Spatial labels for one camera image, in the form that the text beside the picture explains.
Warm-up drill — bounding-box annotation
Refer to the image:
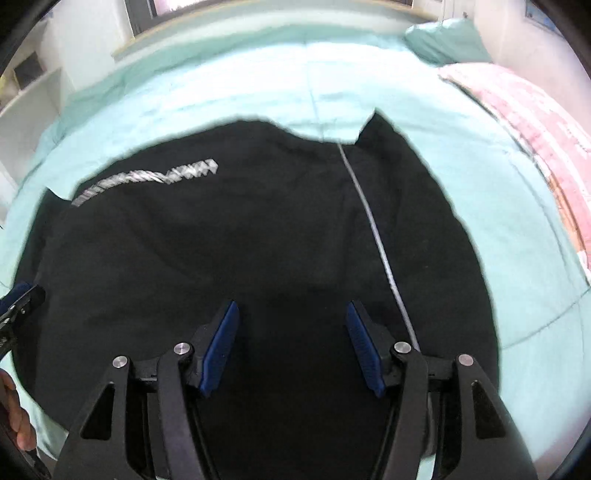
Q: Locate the black box on shelf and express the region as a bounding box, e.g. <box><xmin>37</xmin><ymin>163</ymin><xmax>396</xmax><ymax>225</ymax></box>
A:
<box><xmin>13</xmin><ymin>51</ymin><xmax>45</xmax><ymax>90</ymax></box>

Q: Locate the pink printed pillow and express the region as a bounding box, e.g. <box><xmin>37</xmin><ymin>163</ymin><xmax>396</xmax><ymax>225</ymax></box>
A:
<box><xmin>439</xmin><ymin>63</ymin><xmax>590</xmax><ymax>270</ymax></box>

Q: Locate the teal pillow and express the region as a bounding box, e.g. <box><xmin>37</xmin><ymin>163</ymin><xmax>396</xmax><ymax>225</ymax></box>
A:
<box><xmin>403</xmin><ymin>18</ymin><xmax>493</xmax><ymax>66</ymax></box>

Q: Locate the white wall shelf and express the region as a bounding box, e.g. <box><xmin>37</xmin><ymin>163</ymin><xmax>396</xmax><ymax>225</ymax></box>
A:
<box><xmin>1</xmin><ymin>26</ymin><xmax>73</xmax><ymax>185</ymax></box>

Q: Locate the teal quilted bed cover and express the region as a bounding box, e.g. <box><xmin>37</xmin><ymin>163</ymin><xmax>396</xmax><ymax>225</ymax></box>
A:
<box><xmin>1</xmin><ymin>25</ymin><xmax>590</xmax><ymax>479</ymax></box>

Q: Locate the black hooded jacket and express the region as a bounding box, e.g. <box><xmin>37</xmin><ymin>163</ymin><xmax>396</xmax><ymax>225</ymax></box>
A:
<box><xmin>13</xmin><ymin>115</ymin><xmax>499</xmax><ymax>479</ymax></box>

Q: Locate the person's left hand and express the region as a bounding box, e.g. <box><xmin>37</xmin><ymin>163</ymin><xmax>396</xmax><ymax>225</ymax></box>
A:
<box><xmin>1</xmin><ymin>370</ymin><xmax>37</xmax><ymax>451</ymax></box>

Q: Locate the colourful wall map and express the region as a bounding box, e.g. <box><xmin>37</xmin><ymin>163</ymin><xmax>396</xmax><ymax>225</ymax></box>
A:
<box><xmin>525</xmin><ymin>0</ymin><xmax>558</xmax><ymax>31</ymax></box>

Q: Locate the wooden window sill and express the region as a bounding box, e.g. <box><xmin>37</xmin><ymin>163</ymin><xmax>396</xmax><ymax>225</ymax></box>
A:
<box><xmin>112</xmin><ymin>1</ymin><xmax>439</xmax><ymax>62</ymax></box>

